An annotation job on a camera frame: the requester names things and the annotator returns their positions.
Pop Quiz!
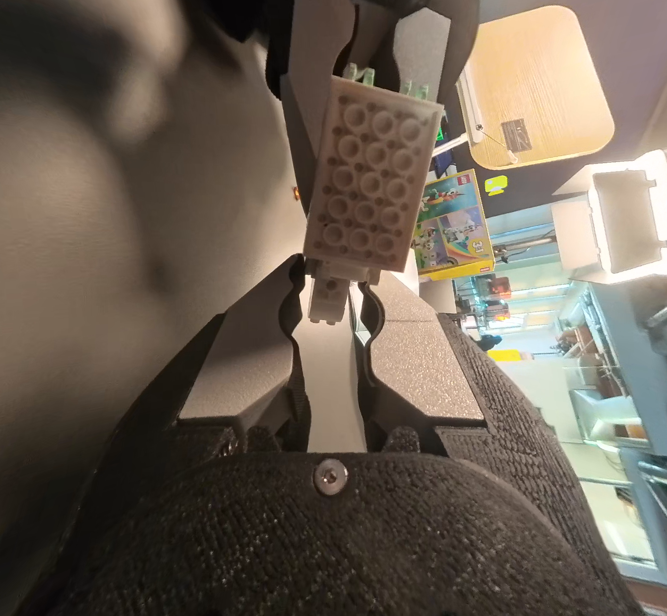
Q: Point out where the colourful lego set box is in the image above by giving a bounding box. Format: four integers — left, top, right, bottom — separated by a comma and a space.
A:
411, 168, 495, 282

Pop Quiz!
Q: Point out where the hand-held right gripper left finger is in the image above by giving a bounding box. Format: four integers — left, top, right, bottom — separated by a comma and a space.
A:
179, 255, 313, 438

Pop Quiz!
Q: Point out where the white lego plate assembly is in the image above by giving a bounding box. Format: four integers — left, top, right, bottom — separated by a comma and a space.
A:
302, 65, 445, 326

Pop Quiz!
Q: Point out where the light wooden table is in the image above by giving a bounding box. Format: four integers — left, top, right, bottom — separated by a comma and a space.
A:
456, 5, 616, 170

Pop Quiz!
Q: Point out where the white open cardboard box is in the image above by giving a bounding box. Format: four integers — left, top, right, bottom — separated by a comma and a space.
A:
550, 149, 667, 286

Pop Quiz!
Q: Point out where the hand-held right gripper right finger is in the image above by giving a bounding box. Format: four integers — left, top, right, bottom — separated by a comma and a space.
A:
357, 282, 489, 428

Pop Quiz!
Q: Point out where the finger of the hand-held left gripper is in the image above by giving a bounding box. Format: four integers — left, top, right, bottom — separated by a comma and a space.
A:
392, 6, 452, 105
280, 0, 360, 218

